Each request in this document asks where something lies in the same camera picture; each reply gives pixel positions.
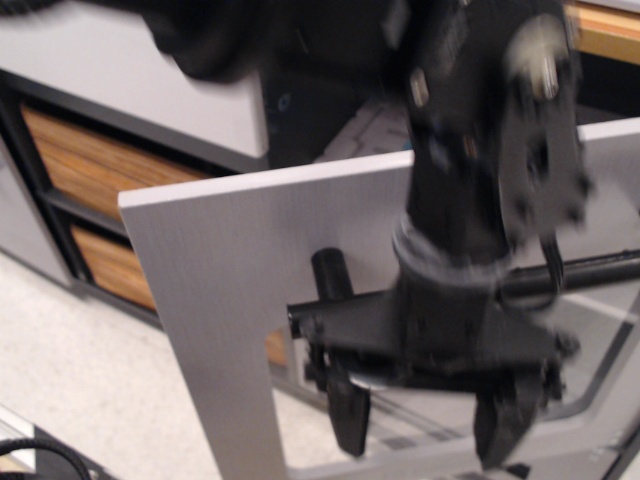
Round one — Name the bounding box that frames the black braided cable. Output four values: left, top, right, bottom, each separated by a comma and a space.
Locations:
0, 433, 96, 480

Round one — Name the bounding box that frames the wood-pattern fabric bin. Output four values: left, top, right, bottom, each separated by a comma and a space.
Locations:
20, 103, 210, 222
71, 225, 157, 312

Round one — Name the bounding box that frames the grey toy kitchen cabinet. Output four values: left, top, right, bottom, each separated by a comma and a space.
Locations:
0, 0, 640, 326

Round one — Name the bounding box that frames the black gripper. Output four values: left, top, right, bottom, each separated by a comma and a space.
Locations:
301, 249, 580, 470

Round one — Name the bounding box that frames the grey oven rack tray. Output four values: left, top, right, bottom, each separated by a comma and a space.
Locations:
314, 100, 412, 163

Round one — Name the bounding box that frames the black oven door handle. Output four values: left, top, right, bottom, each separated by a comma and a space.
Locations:
288, 249, 639, 339

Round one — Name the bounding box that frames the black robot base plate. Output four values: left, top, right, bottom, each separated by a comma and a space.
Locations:
32, 422, 126, 480

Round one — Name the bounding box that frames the wooden countertop edge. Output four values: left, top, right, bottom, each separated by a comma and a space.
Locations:
569, 1, 639, 64

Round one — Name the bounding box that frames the lower wood-pattern fabric bin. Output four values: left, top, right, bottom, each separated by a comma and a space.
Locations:
71, 225, 157, 312

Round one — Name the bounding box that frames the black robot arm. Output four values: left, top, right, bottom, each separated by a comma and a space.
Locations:
114, 1, 592, 470

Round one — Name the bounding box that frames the grey toy oven door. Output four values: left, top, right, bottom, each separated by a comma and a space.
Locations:
119, 118, 639, 479

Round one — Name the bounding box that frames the upper wood-pattern fabric bin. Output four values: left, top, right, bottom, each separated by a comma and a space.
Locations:
20, 103, 210, 222

